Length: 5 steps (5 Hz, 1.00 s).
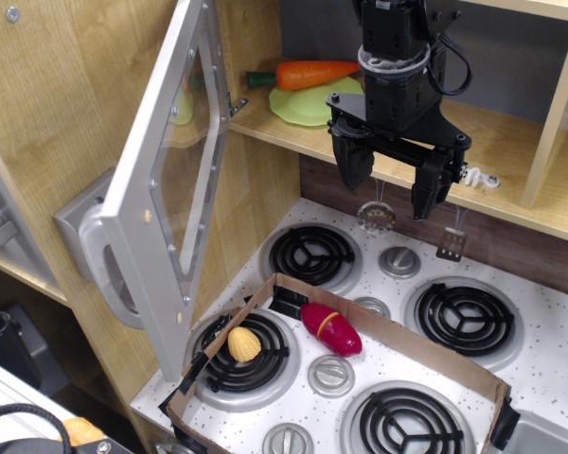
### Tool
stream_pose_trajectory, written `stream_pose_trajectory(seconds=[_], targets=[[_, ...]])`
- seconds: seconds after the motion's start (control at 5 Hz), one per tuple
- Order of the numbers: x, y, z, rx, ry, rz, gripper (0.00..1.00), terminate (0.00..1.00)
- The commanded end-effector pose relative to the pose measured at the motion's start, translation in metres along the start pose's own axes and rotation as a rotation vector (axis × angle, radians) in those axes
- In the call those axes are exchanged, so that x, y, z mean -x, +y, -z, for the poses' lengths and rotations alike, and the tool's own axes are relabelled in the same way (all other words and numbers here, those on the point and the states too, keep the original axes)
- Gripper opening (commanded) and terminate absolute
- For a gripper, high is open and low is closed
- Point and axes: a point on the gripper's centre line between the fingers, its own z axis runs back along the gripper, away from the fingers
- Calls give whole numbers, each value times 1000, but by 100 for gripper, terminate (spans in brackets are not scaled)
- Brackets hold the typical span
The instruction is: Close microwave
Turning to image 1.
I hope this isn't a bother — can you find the round hanging toy skimmer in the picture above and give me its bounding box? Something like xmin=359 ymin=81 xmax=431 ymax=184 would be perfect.
xmin=356 ymin=179 xmax=397 ymax=234

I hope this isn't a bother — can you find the orange toy carrot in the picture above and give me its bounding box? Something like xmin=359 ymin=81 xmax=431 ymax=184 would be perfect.
xmin=246 ymin=61 xmax=360 ymax=91

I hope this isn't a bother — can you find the grey toy sink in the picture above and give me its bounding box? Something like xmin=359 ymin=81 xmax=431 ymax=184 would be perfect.
xmin=503 ymin=410 xmax=568 ymax=454

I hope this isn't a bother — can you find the silver screw in panel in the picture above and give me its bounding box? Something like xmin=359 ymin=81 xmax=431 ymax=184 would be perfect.
xmin=6 ymin=6 xmax=21 ymax=24

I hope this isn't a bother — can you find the black cable loop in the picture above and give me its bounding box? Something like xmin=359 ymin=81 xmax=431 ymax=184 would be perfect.
xmin=0 ymin=403 xmax=72 ymax=454

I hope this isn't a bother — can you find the middle grey stove knob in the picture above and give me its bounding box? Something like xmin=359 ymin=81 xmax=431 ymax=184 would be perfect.
xmin=354 ymin=296 xmax=391 ymax=319

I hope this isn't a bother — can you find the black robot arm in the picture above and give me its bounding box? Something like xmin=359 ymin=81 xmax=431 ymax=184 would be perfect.
xmin=326 ymin=1 xmax=472 ymax=220

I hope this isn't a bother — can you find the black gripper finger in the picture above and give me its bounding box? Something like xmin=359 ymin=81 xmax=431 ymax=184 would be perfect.
xmin=412 ymin=149 xmax=457 ymax=220
xmin=332 ymin=134 xmax=374 ymax=191

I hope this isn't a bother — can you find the grey wall phone holder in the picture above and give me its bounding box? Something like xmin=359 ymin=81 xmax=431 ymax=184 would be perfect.
xmin=53 ymin=167 xmax=115 ymax=282

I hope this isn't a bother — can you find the silver toy microwave door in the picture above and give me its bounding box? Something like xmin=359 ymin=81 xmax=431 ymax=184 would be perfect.
xmin=79 ymin=1 xmax=232 ymax=382

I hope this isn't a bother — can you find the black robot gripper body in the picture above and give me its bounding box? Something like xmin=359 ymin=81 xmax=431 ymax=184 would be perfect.
xmin=326 ymin=44 xmax=471 ymax=173

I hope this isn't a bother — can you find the front left stove burner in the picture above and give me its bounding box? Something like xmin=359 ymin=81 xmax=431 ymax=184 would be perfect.
xmin=195 ymin=309 xmax=300 ymax=412

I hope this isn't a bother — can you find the hanging toy spatula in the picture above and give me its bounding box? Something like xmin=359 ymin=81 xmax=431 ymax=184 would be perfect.
xmin=435 ymin=206 xmax=469 ymax=262

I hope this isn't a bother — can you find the white door catch clip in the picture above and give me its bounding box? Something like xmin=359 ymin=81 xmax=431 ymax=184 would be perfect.
xmin=462 ymin=166 xmax=501 ymax=189

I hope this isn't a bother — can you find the back grey stove knob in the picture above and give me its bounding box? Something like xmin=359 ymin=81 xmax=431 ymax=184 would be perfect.
xmin=379 ymin=246 xmax=421 ymax=279

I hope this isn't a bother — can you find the back left stove burner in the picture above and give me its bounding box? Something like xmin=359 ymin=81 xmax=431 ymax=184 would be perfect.
xmin=258 ymin=222 xmax=363 ymax=296

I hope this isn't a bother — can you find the front grey stove knob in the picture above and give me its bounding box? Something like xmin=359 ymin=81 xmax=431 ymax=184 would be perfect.
xmin=262 ymin=423 xmax=314 ymax=454

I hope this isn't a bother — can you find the yellow toy corn piece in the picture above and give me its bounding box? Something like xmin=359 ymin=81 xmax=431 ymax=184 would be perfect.
xmin=227 ymin=326 xmax=262 ymax=362

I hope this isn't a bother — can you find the back right stove burner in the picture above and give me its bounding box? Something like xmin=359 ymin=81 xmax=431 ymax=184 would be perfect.
xmin=403 ymin=276 xmax=524 ymax=372

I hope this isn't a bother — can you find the black device on floor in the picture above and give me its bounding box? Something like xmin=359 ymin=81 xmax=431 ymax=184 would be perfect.
xmin=0 ymin=305 xmax=69 ymax=396

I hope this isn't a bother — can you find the light green toy plate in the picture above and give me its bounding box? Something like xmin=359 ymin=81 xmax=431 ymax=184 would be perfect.
xmin=268 ymin=77 xmax=364 ymax=127

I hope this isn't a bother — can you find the centre grey stove knob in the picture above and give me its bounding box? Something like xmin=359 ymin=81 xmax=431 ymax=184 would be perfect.
xmin=307 ymin=355 xmax=355 ymax=399

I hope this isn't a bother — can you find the brown cardboard barrier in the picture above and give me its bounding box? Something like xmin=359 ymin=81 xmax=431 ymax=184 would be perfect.
xmin=162 ymin=274 xmax=520 ymax=453

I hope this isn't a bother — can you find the front right stove burner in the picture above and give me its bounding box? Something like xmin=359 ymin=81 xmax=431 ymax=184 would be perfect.
xmin=338 ymin=380 xmax=476 ymax=454

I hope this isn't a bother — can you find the orange toy food piece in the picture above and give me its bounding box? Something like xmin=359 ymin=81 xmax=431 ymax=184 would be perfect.
xmin=62 ymin=417 xmax=105 ymax=447

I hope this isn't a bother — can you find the red toy sweet potato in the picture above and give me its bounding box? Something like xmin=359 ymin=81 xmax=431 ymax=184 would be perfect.
xmin=300 ymin=303 xmax=363 ymax=358

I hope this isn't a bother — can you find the grey stove knob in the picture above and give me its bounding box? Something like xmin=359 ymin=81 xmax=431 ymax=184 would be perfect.
xmin=379 ymin=246 xmax=421 ymax=279
xmin=262 ymin=423 xmax=314 ymax=454
xmin=354 ymin=296 xmax=391 ymax=319
xmin=307 ymin=355 xmax=355 ymax=399

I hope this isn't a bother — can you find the stove burner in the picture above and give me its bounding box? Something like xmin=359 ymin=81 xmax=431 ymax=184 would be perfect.
xmin=258 ymin=222 xmax=363 ymax=296
xmin=195 ymin=309 xmax=300 ymax=412
xmin=338 ymin=380 xmax=476 ymax=454
xmin=403 ymin=276 xmax=524 ymax=372

